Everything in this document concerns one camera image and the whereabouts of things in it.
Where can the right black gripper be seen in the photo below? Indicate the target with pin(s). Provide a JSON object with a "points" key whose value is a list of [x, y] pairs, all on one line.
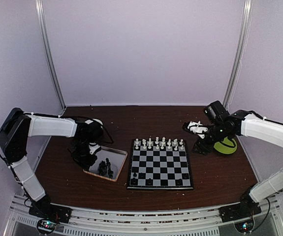
{"points": [[204, 148]]}

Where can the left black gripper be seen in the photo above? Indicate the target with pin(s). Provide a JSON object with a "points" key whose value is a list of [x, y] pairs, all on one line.
{"points": [[83, 163]]}

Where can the wooden tray with mirror base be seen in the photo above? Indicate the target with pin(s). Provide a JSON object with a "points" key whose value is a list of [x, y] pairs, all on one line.
{"points": [[117, 159]]}

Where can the black and grey chessboard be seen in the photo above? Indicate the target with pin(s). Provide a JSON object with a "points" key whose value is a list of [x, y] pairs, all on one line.
{"points": [[164, 167]]}

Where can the black bishop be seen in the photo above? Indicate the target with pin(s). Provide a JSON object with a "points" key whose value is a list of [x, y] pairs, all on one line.
{"points": [[149, 181]]}

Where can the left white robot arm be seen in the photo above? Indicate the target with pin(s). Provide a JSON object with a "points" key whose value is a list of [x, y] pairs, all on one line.
{"points": [[19, 126]]}

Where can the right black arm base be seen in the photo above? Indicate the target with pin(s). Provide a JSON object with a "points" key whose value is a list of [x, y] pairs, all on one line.
{"points": [[241, 215]]}

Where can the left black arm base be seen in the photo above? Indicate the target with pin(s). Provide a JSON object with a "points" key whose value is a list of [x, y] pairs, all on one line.
{"points": [[49, 221]]}

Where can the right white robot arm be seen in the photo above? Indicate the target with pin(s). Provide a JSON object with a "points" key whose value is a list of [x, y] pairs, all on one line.
{"points": [[221, 179]]}

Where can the pile of black chess pieces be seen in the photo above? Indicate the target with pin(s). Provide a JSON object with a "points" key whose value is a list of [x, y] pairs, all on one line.
{"points": [[104, 169]]}

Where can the green plate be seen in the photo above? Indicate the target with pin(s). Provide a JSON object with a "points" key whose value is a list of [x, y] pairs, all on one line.
{"points": [[226, 146]]}

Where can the white king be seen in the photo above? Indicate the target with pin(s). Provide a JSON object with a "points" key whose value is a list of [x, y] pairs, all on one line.
{"points": [[163, 141]]}

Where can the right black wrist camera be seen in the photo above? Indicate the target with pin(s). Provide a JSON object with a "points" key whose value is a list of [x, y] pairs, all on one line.
{"points": [[216, 112]]}

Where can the aluminium front rail frame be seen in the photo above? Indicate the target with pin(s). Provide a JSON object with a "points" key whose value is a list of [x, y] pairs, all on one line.
{"points": [[203, 221]]}

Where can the right aluminium frame post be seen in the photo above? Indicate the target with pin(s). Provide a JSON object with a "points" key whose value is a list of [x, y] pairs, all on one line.
{"points": [[241, 45]]}

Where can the aluminium frame post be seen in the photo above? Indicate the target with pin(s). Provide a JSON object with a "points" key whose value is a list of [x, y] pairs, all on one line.
{"points": [[48, 53], [241, 45]]}

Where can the left aluminium frame post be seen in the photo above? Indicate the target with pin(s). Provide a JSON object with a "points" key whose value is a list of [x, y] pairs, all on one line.
{"points": [[48, 53]]}

